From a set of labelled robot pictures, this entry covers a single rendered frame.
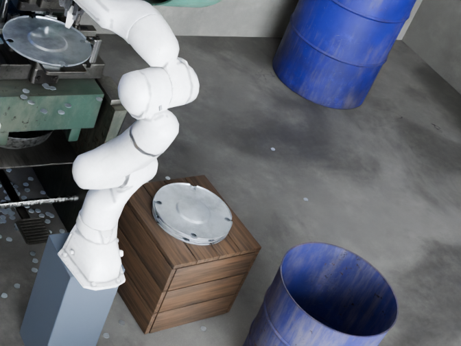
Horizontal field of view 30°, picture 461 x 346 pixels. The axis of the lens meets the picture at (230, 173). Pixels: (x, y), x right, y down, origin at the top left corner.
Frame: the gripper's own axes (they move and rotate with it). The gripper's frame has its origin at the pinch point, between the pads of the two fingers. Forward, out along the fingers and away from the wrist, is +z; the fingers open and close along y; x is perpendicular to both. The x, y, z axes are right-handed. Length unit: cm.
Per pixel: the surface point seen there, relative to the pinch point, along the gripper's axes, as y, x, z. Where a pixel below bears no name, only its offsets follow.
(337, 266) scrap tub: 113, -8, 53
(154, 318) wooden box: 62, -44, 76
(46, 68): -2.0, -8.0, 17.7
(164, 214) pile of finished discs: 50, -16, 55
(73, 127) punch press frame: 9.3, -3.9, 48.0
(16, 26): -19.1, 6.8, 23.9
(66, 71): 3.7, -5.5, 18.4
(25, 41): -13.2, 0.7, 21.3
